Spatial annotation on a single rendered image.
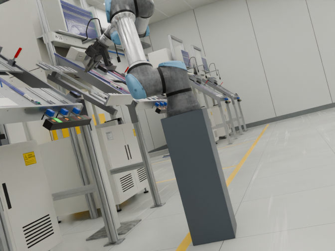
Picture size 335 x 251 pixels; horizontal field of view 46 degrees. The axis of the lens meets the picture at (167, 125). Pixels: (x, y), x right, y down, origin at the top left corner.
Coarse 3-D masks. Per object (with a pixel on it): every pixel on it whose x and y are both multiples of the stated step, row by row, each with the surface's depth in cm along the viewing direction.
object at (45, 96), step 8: (0, 88) 168; (8, 88) 173; (24, 88) 184; (32, 88) 190; (40, 88) 195; (8, 96) 164; (16, 96) 169; (32, 96) 179; (40, 96) 185; (48, 96) 191; (56, 96) 197; (24, 104) 165; (32, 104) 170; (40, 104) 173; (48, 104) 180
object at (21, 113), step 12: (0, 108) 143; (12, 108) 149; (24, 108) 156; (36, 108) 164; (48, 108) 172; (60, 108) 182; (72, 108) 192; (0, 120) 147; (12, 120) 153; (24, 120) 161; (36, 120) 169
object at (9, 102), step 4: (0, 96) 156; (4, 96) 159; (0, 100) 153; (4, 100) 155; (8, 100) 157; (0, 104) 149; (4, 104) 151; (8, 104) 153; (12, 104) 155; (16, 104) 157
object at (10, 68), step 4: (0, 60) 206; (4, 60) 210; (0, 64) 200; (4, 64) 203; (0, 68) 194; (4, 68) 197; (8, 68) 200; (12, 68) 204; (16, 68) 207; (0, 72) 202; (4, 72) 205; (12, 72) 201; (16, 72) 203; (20, 72) 206
